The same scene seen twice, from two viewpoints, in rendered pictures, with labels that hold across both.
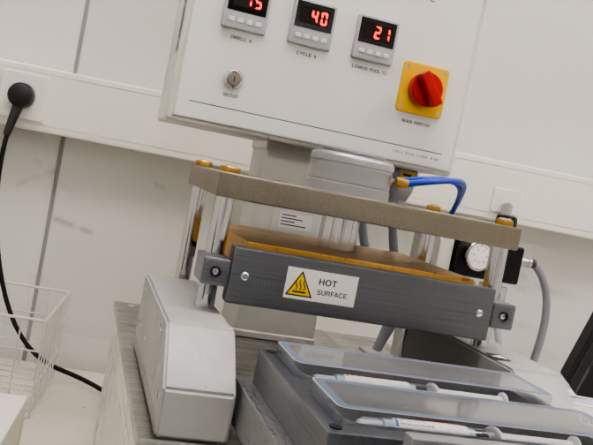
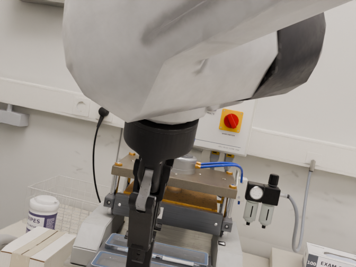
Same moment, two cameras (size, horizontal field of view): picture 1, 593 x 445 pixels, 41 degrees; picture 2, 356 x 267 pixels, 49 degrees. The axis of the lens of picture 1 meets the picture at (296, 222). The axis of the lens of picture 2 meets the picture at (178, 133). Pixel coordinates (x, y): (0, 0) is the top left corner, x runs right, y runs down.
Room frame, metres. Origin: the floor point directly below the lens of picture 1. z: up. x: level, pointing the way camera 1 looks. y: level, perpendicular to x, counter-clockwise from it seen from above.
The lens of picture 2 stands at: (-0.11, -0.32, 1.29)
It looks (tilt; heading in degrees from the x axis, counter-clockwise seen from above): 6 degrees down; 19
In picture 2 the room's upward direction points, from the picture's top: 10 degrees clockwise
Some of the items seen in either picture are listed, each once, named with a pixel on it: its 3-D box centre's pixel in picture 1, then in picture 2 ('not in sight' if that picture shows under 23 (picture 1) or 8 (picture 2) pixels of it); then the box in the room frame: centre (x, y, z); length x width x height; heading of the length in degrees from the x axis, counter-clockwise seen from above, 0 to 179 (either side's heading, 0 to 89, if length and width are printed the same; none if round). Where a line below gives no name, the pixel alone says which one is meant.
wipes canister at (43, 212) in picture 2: not in sight; (42, 221); (0.86, 0.40, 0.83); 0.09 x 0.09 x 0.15
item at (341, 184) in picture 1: (349, 222); (185, 179); (0.78, -0.05, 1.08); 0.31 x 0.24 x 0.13; 105
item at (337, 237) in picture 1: (345, 241); (177, 188); (0.75, -0.05, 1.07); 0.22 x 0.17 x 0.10; 105
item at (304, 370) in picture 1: (412, 384); (157, 254); (0.54, -0.10, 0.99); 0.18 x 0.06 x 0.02; 105
